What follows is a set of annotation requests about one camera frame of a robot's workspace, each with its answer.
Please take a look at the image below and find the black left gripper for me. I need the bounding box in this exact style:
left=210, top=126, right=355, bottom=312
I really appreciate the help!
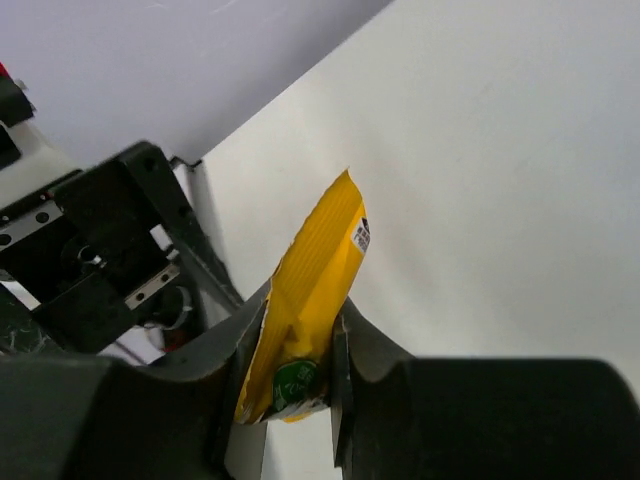
left=1, top=141, right=243, bottom=354

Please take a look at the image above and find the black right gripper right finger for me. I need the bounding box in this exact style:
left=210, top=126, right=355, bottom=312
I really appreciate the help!
left=331, top=302, right=639, bottom=479

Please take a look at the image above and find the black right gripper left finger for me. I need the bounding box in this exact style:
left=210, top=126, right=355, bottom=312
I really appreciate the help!
left=1, top=288, right=267, bottom=479

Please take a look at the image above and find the yellow snack bar top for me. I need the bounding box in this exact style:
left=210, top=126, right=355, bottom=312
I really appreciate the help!
left=234, top=171, right=371, bottom=425

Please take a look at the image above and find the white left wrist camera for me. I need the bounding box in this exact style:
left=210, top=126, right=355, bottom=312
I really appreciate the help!
left=1, top=65, right=79, bottom=209

